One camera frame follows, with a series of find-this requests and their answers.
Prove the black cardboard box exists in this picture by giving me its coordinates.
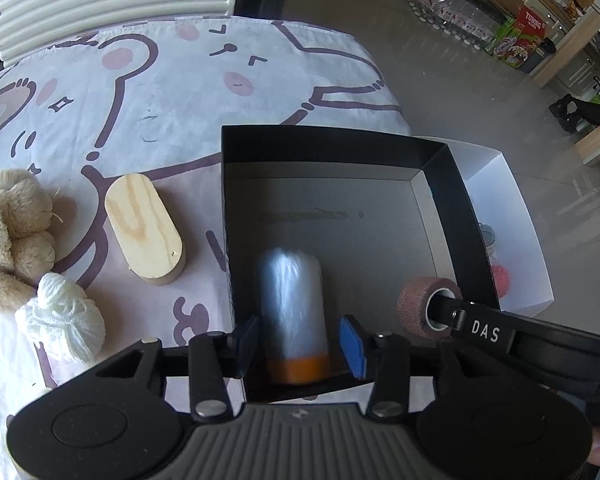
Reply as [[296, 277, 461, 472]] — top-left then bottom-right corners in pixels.
[[221, 125, 502, 404]]

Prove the pink textured ball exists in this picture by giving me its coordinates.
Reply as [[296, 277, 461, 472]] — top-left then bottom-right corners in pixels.
[[489, 262, 512, 302]]

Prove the wooden shelf cabinet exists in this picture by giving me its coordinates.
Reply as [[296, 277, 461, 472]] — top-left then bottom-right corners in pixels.
[[530, 0, 600, 92]]

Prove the bear print tablecloth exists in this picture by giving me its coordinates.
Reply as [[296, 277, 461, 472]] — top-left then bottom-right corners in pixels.
[[0, 15, 414, 480]]

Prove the beige plush toy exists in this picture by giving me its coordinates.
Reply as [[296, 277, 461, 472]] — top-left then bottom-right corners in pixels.
[[0, 168, 57, 311]]

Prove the grey lidded jar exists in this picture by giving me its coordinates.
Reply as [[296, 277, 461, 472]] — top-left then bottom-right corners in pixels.
[[479, 224, 497, 262]]

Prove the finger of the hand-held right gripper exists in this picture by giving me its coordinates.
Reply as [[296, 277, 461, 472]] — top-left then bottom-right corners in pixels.
[[426, 291, 517, 357]]

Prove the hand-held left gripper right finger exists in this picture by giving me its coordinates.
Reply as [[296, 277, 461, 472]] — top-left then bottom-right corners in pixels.
[[338, 313, 487, 420]]

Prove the pink abrasive roll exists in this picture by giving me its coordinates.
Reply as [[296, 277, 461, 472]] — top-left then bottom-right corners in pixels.
[[397, 277, 464, 334]]

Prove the clear plastic roll orange core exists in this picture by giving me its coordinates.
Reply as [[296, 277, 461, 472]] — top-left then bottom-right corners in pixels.
[[257, 246, 331, 386]]

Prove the red green carton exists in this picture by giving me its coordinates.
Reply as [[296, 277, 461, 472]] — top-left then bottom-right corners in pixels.
[[504, 4, 549, 69]]

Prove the oval wooden block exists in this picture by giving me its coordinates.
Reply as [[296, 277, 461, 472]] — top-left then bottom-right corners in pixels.
[[103, 173, 187, 287]]

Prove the white yarn ball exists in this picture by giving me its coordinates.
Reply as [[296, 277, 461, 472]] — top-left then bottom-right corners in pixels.
[[14, 272, 106, 365]]

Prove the white cardboard box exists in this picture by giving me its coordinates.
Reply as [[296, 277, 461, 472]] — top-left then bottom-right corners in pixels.
[[414, 136, 554, 319]]

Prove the green printed carton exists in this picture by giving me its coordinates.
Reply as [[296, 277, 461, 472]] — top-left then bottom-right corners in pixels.
[[484, 14, 517, 57]]

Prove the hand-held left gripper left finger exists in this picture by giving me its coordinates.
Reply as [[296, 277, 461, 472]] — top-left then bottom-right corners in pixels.
[[94, 314, 262, 423]]

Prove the pack of clear bottles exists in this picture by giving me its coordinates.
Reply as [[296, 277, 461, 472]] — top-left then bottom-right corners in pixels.
[[409, 0, 507, 52]]

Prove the dark waste bin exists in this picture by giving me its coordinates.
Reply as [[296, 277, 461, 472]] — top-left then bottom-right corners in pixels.
[[522, 37, 557, 74]]

